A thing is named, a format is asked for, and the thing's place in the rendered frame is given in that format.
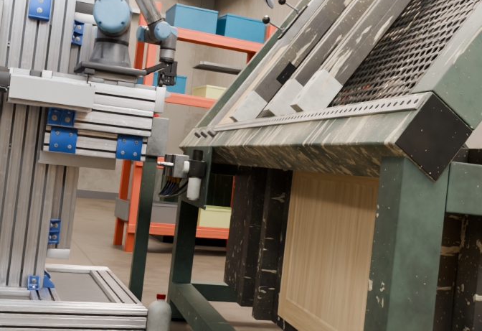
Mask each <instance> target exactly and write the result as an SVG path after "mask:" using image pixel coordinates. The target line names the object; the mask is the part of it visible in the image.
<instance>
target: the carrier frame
mask: <svg viewBox="0 0 482 331"><path fill-rule="evenodd" d="M210 173H211V174H224V175H231V176H235V183H234V190H233V196H232V209H231V216H230V228H229V235H228V242H227V254H226V261H225V273H224V281H223V282H220V281H200V280H191V278H192V266H193V259H194V247H195V240H196V233H197V221H198V214H199V208H198V207H197V206H194V205H192V204H189V203H187V202H184V201H183V200H181V195H182V194H181V195H179V197H178V204H177V211H176V223H175V229H174V242H173V248H172V255H171V268H170V274H169V286H168V293H167V300H166V303H168V304H169V305H170V307H171V311H172V313H171V320H172V321H187V322H188V323H189V325H190V327H191V328H192V329H193V331H236V330H235V328H234V327H233V326H232V325H231V324H230V323H229V322H228V321H227V320H226V319H225V318H224V317H223V316H222V315H221V314H220V313H219V312H218V311H217V310H216V309H215V308H214V307H213V306H212V305H211V304H210V303H209V302H208V301H211V302H235V303H238V304H239V305H240V306H241V307H252V317H254V318H255V319H256V320H267V321H273V322H274V323H275V324H276V325H277V326H279V327H280V328H281V329H282V330H283V331H298V330H297V329H296V328H295V327H293V326H292V325H290V324H289V323H288V322H286V321H285V320H284V319H283V318H282V317H280V316H279V315H278V304H279V297H280V285H281V277H282V270H283V258H284V250H285V238H286V231H287V224H288V211H289V205H290V191H291V185H292V178H293V170H290V169H275V168H267V167H251V166H242V165H234V164H219V163H211V167H210ZM364 331H482V149H468V148H464V147H461V149H460V150H459V152H458V153H457V154H456V155H455V157H454V158H453V160H452V161H451V162H450V164H449V165H448V166H447V167H446V168H445V170H444V171H443V173H442V174H441V175H440V176H439V178H438V179H437V181H435V182H433V181H432V180H431V179H430V178H429V177H428V176H427V175H426V174H425V173H424V172H423V171H422V170H421V169H420V168H419V167H417V166H416V165H415V164H414V163H413V162H412V161H411V160H410V159H408V158H407V157H391V156H382V160H381V167H380V174H379V187H378V195H377V208H376V215H375V222H374V235H373V242H372V256H371V263H370V270H369V283H368V290H367V303H366V311H365V318H364Z"/></svg>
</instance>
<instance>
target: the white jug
mask: <svg viewBox="0 0 482 331"><path fill-rule="evenodd" d="M165 298H166V294H164V293H157V294H156V301H155V302H152V303H150V305H149V307H148V319H147V325H146V331H170V325H171V313H172V311H171V307H170V305H169V304H168V303H166V302H165Z"/></svg>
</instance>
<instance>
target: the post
mask: <svg viewBox="0 0 482 331"><path fill-rule="evenodd" d="M157 161H158V157H153V156H146V161H145V162H143V166H142V173H141V185H140V192H139V199H138V210H137V217H136V229H135V235H134V242H133V255H132V261H131V273H130V280H129V286H128V289H129V290H130V291H131V293H132V294H133V295H134V296H135V297H136V298H137V299H138V300H139V301H140V302H141V300H142V293H143V281H144V274H145V267H146V256H147V249H148V237H149V230H150V224H151V211H152V205H153V193H154V186H155V179H156V167H157Z"/></svg>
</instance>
